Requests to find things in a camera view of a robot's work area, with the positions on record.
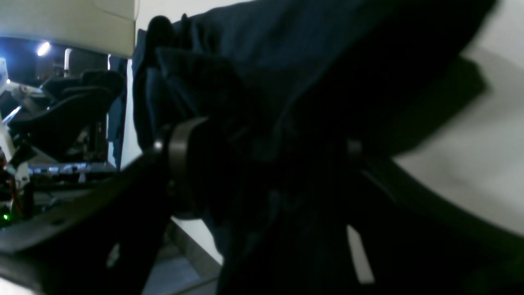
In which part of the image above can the dark office chair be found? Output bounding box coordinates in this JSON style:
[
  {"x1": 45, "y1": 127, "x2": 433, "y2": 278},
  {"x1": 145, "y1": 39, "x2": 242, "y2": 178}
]
[{"x1": 8, "y1": 70, "x2": 126, "y2": 161}]

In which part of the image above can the black T-shirt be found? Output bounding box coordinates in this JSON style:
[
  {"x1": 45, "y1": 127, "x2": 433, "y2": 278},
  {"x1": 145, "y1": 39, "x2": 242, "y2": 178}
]
[{"x1": 132, "y1": 0, "x2": 496, "y2": 295}]

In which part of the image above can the image-right right gripper white left finger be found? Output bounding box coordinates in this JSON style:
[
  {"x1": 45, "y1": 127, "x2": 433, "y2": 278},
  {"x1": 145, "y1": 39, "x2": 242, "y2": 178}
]
[{"x1": 1, "y1": 117, "x2": 208, "y2": 295}]

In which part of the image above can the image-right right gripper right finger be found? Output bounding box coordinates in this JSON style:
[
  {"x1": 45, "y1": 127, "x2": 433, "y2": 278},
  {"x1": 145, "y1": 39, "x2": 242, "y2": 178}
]
[{"x1": 346, "y1": 140, "x2": 523, "y2": 295}]

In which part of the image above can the grey divider panel right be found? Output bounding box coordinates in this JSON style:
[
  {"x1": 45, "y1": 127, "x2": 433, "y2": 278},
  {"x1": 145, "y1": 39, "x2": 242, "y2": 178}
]
[{"x1": 0, "y1": 0, "x2": 139, "y2": 58}]

